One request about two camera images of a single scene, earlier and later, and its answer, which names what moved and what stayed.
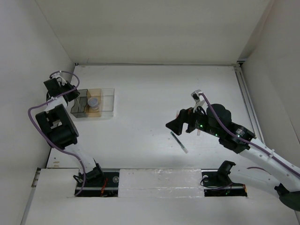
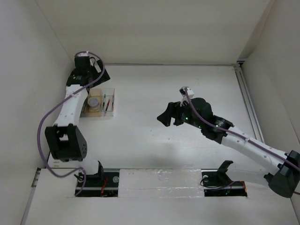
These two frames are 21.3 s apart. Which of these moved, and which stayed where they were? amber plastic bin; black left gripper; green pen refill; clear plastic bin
Moved: black left gripper; green pen refill
Stayed: amber plastic bin; clear plastic bin
